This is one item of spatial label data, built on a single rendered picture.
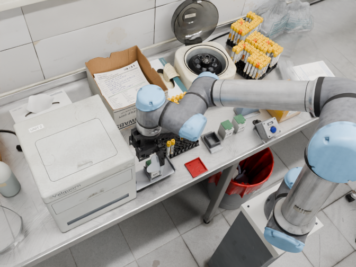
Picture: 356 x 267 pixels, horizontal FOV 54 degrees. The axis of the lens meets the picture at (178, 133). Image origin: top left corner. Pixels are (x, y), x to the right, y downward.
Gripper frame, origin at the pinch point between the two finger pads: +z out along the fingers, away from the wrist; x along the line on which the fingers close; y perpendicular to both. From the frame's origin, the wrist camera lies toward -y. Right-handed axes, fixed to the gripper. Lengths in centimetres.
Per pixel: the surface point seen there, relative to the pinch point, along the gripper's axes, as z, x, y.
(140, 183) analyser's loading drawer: 10.9, 1.9, 5.8
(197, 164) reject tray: 14.7, 3.4, -18.6
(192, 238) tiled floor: 102, 10, -25
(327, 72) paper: 13, -10, -103
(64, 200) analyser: -8.1, 4.7, 31.6
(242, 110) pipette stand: 9.2, -7.6, -47.3
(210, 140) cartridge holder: 13.5, -3.4, -28.6
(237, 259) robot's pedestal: 54, 37, -25
